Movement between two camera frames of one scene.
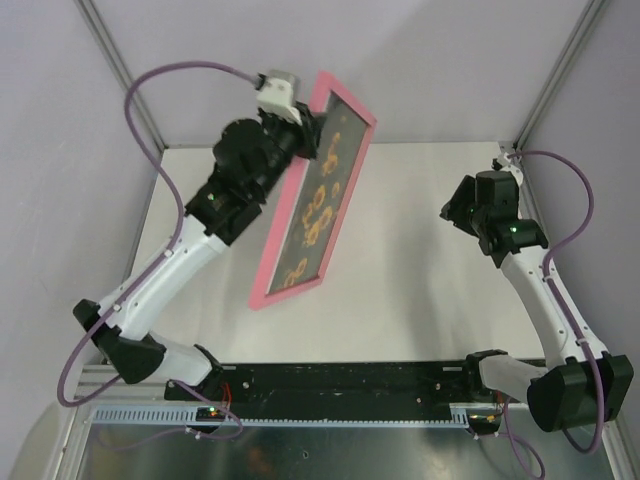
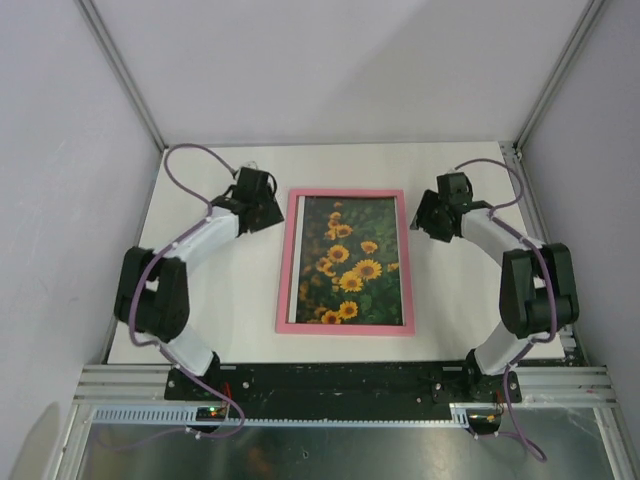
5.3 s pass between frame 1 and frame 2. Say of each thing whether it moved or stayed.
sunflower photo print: moved
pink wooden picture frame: moved
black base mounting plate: stayed
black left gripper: moved
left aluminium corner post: stayed
